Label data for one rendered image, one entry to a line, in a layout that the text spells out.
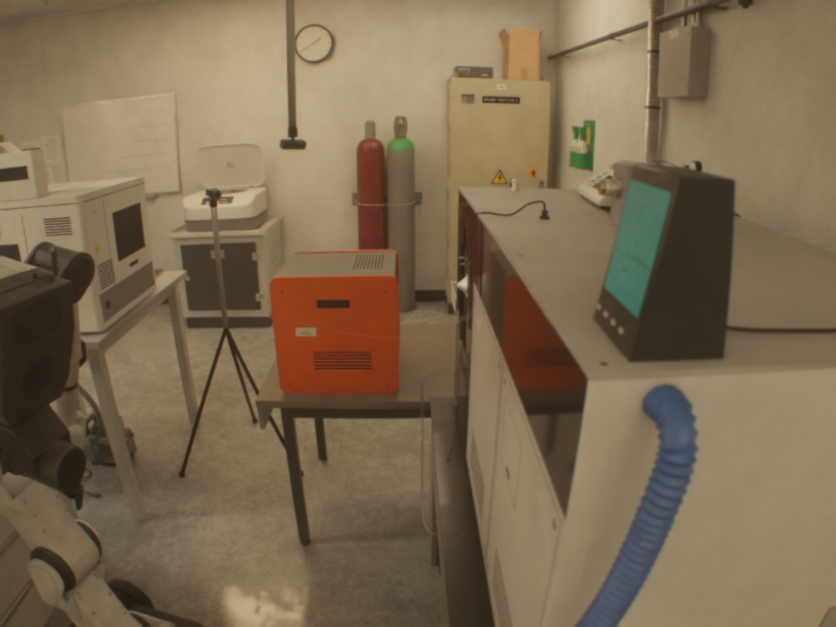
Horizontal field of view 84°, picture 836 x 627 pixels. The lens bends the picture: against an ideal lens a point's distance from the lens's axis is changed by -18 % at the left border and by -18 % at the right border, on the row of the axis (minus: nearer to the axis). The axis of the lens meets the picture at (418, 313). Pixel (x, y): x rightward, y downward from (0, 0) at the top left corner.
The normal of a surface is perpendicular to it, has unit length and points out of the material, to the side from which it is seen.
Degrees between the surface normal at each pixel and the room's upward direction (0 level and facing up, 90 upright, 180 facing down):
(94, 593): 68
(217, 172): 105
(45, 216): 90
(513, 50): 90
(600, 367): 0
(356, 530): 0
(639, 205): 80
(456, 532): 0
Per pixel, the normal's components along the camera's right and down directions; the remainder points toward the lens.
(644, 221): -0.99, -0.15
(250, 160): 0.00, 0.58
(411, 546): 0.00, -0.94
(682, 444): -0.21, -0.60
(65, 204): 0.03, 0.34
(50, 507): 0.93, -0.26
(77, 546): 0.82, -0.47
